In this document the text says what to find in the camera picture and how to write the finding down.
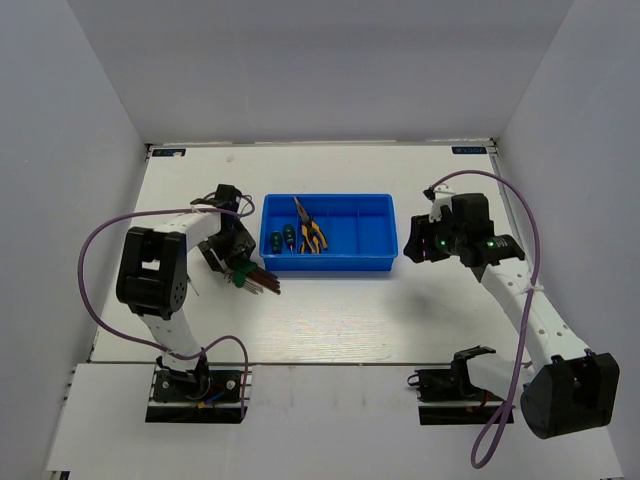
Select blue label sticker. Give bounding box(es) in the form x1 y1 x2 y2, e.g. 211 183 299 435
151 148 186 158
451 146 487 155

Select yellow black long-nose pliers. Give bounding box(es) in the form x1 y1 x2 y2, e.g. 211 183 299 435
293 197 329 254

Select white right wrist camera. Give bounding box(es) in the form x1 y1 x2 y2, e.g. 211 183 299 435
423 183 456 223

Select green hex key set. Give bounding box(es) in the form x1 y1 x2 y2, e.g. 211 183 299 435
225 261 281 295

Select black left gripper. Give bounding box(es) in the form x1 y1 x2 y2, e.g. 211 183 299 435
198 218 255 272

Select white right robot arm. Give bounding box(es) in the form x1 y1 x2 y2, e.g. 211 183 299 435
404 191 620 439

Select blue label sticker left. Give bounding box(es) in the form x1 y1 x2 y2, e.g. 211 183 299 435
151 148 186 158

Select blue plastic divided bin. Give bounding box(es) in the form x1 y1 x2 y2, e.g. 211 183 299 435
259 193 398 272

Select blue label sticker right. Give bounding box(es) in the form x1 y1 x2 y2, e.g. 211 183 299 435
451 146 487 155

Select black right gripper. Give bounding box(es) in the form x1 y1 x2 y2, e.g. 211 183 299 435
403 209 466 263

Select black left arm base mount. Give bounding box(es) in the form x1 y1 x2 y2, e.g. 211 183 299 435
145 367 251 425

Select yellow black short pliers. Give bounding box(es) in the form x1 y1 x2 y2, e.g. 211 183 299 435
299 240 322 254

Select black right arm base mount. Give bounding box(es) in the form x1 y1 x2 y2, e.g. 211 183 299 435
407 368 503 426

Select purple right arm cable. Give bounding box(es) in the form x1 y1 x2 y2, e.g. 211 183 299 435
470 170 544 470

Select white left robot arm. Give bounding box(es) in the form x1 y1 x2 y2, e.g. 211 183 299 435
116 184 257 399

